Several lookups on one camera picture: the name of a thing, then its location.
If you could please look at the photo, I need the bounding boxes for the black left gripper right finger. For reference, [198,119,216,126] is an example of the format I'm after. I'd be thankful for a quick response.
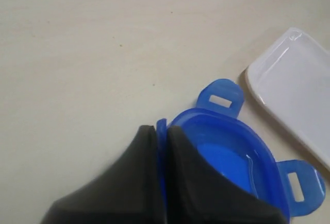
[166,126,288,223]

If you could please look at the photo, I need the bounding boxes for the blue container lid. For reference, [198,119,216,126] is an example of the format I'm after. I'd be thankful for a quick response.
[156,79,326,223]

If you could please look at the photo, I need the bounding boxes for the white plastic tray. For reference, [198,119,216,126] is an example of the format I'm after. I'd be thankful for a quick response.
[245,27,329,168]

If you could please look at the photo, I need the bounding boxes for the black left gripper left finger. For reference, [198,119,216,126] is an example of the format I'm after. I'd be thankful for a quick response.
[42,125,165,223]

